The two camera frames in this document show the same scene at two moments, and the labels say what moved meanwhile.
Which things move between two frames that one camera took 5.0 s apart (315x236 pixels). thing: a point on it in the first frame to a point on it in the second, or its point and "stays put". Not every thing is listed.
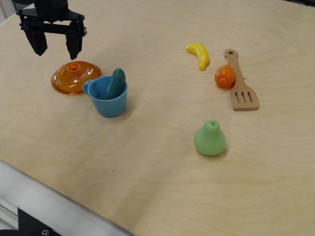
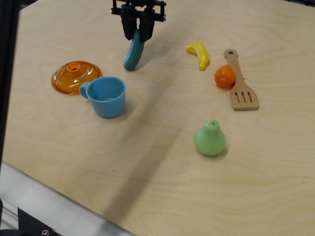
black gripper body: (50, 15) to (157, 5)
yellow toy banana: (200, 50) stays put
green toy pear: (209, 140) stays put
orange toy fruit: (225, 76) stays put
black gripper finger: (38, 41) to (128, 16)
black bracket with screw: (28, 226) stays put
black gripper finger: (74, 35) to (146, 21)
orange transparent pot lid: (69, 77) stays put
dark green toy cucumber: (116, 85) to (135, 52)
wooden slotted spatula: (243, 98) stays put
